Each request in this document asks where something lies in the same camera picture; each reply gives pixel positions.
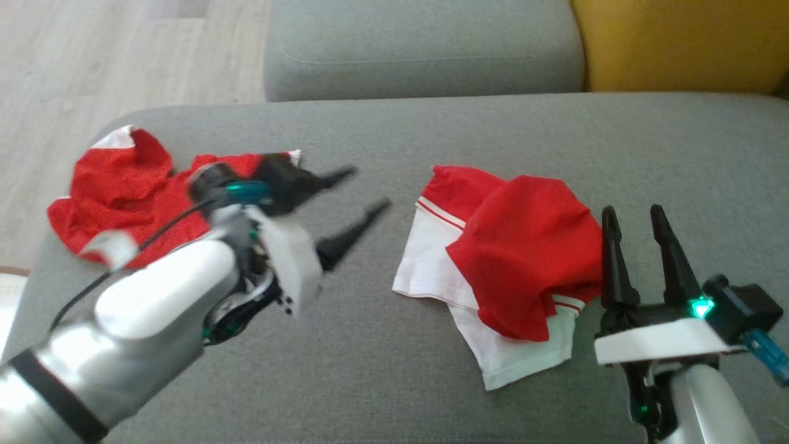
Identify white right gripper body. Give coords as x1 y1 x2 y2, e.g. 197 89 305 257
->
594 295 743 367

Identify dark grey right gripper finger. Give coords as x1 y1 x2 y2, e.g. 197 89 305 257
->
600 205 642 312
649 203 705 308

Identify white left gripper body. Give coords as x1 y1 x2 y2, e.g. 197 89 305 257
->
243 205 324 318

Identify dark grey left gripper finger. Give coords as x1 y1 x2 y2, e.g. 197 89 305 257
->
290 164 360 213
314 198 394 273

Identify red white basketball jersey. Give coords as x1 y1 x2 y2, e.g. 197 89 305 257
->
392 165 605 391

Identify red white mesh shorts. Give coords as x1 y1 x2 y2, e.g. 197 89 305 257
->
47 125 303 270

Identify grey sofa seat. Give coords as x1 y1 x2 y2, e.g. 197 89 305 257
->
0 92 789 444

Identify yellow cushion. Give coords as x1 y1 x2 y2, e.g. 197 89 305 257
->
570 0 789 94

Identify white laundry basket brown rim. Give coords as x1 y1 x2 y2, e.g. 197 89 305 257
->
0 266 30 361

